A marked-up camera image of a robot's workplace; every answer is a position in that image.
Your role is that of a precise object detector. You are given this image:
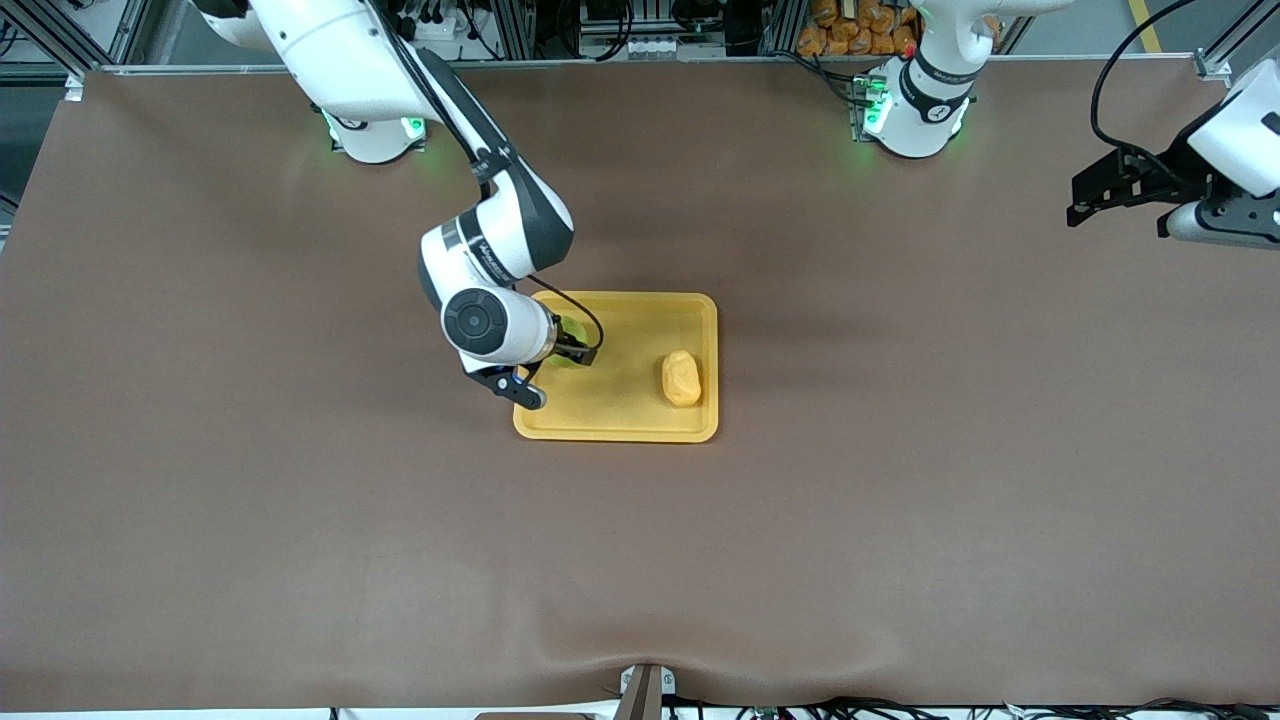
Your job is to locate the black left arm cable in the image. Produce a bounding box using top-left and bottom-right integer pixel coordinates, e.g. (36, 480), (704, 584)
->
(1089, 0), (1203, 173)

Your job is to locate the green apple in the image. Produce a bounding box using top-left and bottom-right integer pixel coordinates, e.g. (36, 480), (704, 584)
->
(544, 314), (594, 372)

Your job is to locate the brown table mat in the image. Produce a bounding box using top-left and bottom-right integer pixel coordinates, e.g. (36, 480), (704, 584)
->
(0, 56), (1280, 713)

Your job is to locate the metal table clamp bracket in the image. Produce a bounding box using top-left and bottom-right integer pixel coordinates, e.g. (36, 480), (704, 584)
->
(618, 663), (677, 720)

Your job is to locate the yellow potato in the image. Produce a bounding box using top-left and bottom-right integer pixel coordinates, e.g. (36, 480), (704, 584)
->
(661, 350), (704, 408)

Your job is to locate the yellow plastic tray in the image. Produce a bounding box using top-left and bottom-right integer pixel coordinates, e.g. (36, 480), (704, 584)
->
(513, 290), (720, 444)

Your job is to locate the orange snack packet pile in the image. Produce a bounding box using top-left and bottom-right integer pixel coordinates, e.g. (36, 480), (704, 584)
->
(797, 0), (923, 58)

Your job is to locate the white power strip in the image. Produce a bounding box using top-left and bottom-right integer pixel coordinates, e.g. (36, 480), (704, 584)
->
(400, 10), (473, 43)

